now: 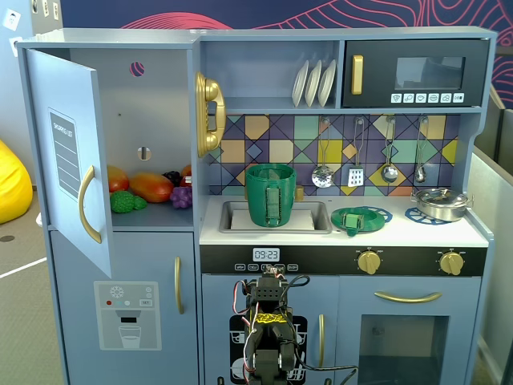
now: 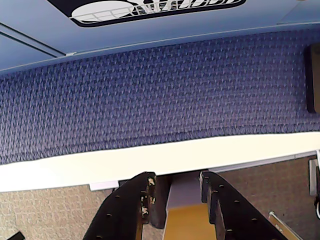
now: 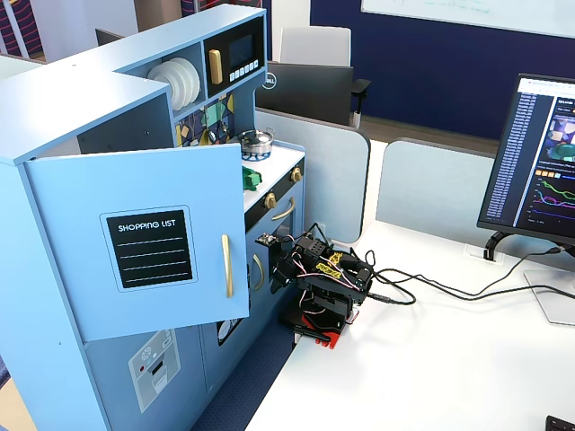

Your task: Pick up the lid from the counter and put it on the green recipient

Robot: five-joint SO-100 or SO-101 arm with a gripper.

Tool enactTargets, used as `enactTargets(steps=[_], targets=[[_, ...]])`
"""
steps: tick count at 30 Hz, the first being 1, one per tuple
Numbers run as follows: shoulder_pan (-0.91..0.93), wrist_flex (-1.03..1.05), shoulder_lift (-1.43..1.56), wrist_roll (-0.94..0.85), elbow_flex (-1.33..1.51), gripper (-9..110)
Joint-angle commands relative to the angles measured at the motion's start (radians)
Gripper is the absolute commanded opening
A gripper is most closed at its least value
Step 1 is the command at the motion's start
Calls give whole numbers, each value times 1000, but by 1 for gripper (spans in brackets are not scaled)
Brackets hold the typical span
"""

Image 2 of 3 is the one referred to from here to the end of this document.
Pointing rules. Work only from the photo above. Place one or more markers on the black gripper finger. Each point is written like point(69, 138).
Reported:
point(237, 215)
point(120, 207)

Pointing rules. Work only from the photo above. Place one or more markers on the thin metal rod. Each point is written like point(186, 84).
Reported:
point(281, 223)

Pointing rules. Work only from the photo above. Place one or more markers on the white table board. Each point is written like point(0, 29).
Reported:
point(100, 165)

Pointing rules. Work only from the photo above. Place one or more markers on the yellow wooden block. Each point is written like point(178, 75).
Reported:
point(186, 225)

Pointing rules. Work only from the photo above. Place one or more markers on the white table leg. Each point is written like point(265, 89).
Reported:
point(185, 192)

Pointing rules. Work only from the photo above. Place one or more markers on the small black object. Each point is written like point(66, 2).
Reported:
point(17, 236)

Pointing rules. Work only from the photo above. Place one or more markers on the black white dish rack sticker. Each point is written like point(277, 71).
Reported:
point(100, 13)

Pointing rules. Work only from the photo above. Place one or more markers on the dark brown wall box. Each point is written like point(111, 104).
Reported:
point(313, 77)

